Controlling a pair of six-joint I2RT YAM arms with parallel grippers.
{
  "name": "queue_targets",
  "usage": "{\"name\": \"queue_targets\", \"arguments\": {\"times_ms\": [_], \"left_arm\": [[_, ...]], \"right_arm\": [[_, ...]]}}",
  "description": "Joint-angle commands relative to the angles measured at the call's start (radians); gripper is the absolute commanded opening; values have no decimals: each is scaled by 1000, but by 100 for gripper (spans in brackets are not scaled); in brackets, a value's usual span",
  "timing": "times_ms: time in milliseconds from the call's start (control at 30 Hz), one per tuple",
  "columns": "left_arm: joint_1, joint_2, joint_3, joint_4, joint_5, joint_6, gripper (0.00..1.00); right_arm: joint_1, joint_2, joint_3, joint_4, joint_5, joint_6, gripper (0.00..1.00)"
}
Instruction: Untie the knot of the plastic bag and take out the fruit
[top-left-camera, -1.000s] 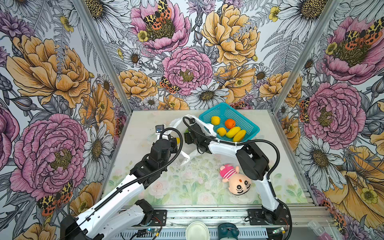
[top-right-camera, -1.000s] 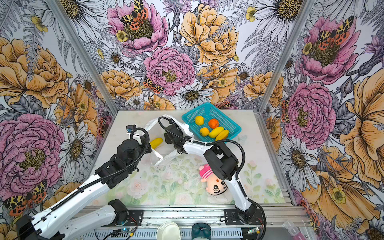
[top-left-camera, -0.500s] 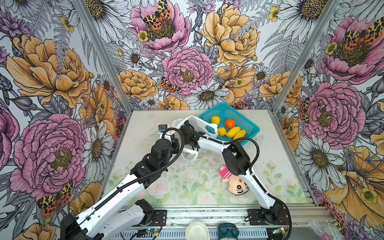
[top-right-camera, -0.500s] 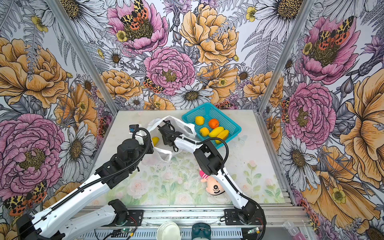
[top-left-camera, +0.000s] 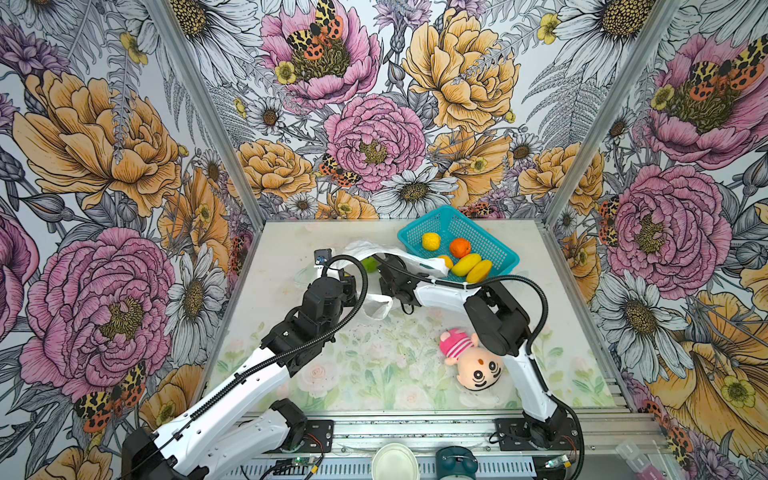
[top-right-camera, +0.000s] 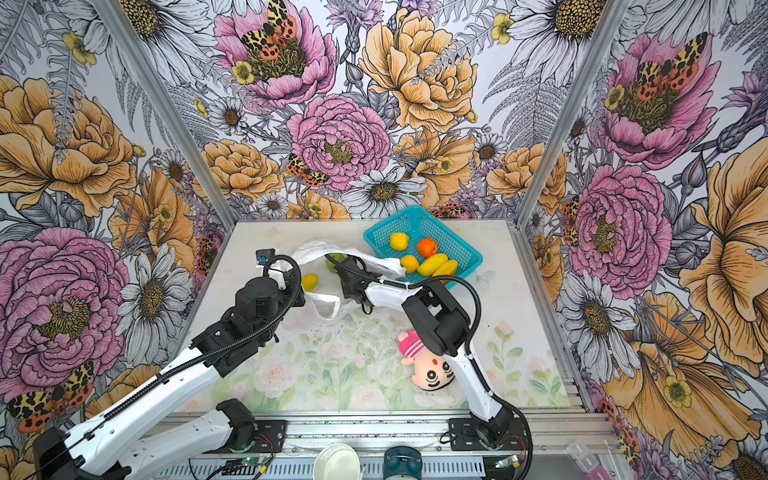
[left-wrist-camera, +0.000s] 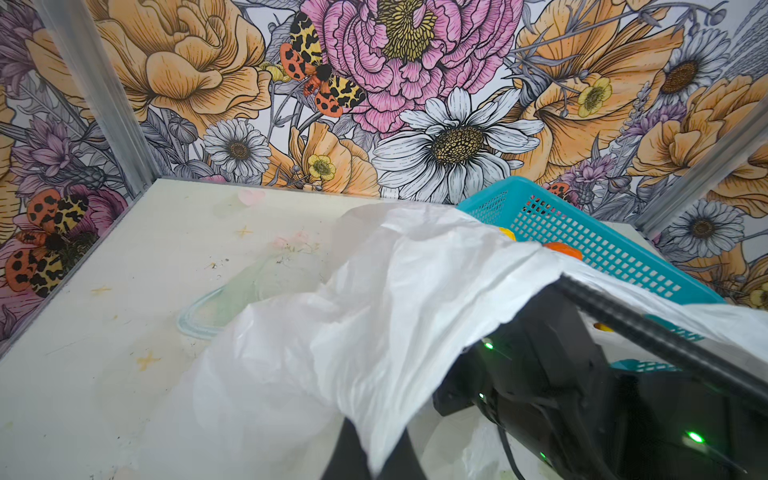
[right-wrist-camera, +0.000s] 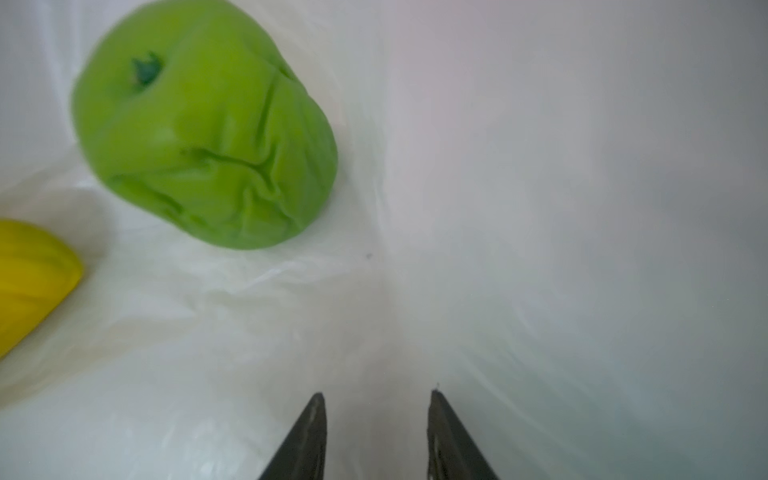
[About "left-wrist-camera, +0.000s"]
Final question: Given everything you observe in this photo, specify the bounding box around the yellow toy lemon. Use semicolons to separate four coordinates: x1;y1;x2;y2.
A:
499;227;517;241

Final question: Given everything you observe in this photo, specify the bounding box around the translucent white plastic bag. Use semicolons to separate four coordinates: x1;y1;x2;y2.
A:
136;202;767;479

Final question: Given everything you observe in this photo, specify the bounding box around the teal plastic basket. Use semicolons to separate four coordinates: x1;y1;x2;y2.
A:
457;175;727;373

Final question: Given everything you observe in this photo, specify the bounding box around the orange toy fruit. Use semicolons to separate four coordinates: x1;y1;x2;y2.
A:
545;242;583;260

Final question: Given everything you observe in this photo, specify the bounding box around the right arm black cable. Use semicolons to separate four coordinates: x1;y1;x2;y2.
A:
551;274;768;415

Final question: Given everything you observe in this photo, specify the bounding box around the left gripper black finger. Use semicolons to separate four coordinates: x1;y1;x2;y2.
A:
322;419;427;480

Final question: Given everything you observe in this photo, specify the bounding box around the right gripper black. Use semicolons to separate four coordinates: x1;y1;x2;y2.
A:
433;284;767;479

